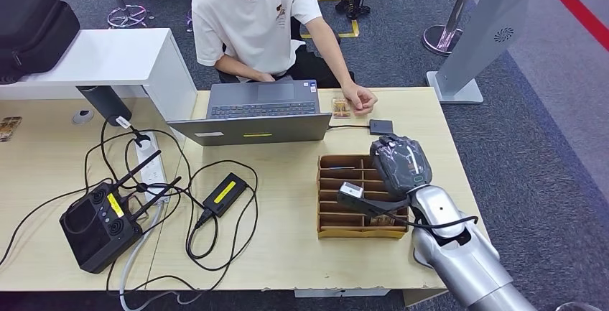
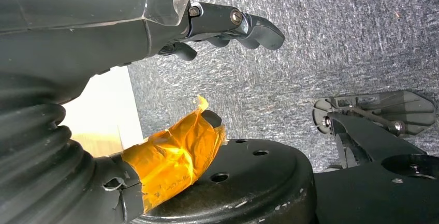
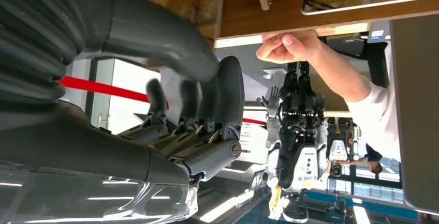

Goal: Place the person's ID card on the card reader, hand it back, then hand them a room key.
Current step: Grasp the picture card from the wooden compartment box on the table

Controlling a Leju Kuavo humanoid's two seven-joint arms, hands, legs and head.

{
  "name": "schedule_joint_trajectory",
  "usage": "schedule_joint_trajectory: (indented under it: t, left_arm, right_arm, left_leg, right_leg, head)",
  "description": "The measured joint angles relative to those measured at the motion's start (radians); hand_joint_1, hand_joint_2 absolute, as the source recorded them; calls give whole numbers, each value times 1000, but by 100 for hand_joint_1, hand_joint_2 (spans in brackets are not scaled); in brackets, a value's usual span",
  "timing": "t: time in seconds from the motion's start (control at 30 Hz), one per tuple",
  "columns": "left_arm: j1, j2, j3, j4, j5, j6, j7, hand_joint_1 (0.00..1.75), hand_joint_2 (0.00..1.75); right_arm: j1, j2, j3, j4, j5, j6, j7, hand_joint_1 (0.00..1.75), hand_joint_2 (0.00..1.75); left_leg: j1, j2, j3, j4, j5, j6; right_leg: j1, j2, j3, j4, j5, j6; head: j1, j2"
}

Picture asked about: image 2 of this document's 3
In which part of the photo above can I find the orange tape wrap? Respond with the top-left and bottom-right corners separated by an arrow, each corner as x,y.
122,95 -> 228,214

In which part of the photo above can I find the black round robot housing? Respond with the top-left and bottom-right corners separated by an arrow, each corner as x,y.
131,138 -> 318,224

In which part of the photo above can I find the grey robot foot plate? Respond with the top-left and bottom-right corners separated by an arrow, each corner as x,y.
312,90 -> 437,138

